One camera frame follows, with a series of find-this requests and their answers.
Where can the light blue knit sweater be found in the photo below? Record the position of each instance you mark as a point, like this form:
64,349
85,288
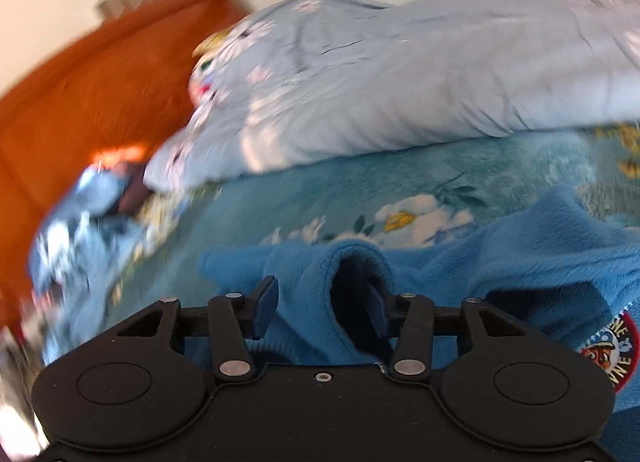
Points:
83,247

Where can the orange wooden headboard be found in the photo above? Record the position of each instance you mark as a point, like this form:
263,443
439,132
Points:
124,84

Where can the blue fleece jacket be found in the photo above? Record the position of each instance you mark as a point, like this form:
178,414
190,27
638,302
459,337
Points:
553,266

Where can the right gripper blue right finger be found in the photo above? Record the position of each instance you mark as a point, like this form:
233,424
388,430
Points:
382,311

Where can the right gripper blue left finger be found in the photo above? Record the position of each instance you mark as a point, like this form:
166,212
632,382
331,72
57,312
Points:
260,307

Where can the light blue floral duvet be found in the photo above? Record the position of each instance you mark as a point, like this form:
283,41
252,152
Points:
303,81

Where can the teal floral bed blanket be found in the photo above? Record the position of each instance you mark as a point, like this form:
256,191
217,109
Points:
405,199

